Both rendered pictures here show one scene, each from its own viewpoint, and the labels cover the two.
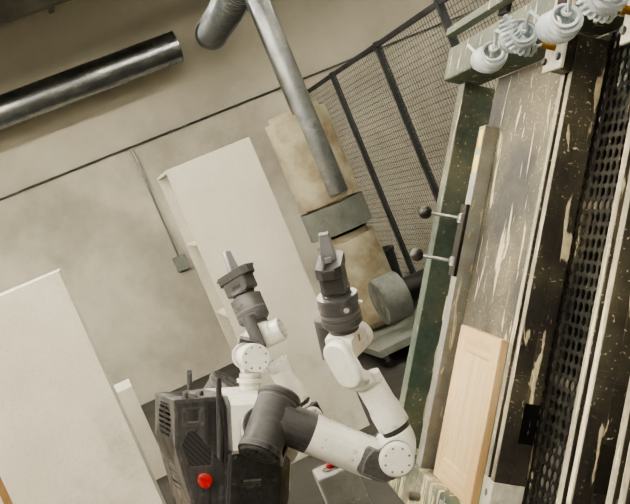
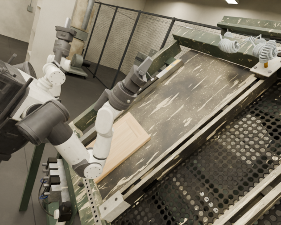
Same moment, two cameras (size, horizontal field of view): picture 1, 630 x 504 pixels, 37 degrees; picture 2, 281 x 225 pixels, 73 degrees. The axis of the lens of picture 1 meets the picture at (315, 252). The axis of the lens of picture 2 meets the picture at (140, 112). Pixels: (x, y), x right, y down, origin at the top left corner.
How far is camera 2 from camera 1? 139 cm
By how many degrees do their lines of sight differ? 31
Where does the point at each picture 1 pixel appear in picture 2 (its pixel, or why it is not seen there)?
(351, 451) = (76, 157)
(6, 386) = not seen: outside the picture
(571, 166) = (235, 110)
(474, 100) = (175, 47)
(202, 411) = (8, 86)
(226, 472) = not seen: outside the picture
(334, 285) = (135, 87)
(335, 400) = not seen: hidden behind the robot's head
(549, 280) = (198, 143)
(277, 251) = not seen: hidden behind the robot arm
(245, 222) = (59, 14)
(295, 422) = (60, 131)
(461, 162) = (157, 60)
